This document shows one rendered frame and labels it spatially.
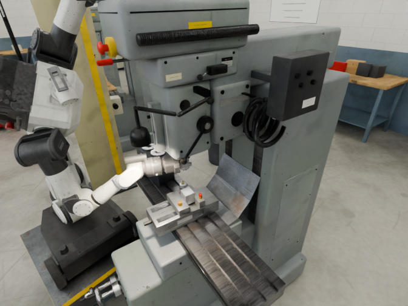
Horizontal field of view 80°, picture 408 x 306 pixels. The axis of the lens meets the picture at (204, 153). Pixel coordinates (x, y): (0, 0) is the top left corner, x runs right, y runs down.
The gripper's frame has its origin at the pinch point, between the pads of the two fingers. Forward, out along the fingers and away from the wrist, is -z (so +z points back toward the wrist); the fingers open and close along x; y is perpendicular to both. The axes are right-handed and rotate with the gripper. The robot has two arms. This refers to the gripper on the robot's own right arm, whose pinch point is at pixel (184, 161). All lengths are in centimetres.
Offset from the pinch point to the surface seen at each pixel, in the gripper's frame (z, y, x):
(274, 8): -297, -58, 451
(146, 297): 27, 57, -26
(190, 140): -1.4, -16.2, -10.0
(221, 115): -15.7, -24.4, -7.5
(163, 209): 12.5, 24.9, -2.9
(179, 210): 5.5, 20.7, -9.8
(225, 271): -8, 31, -39
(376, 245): -168, 121, 1
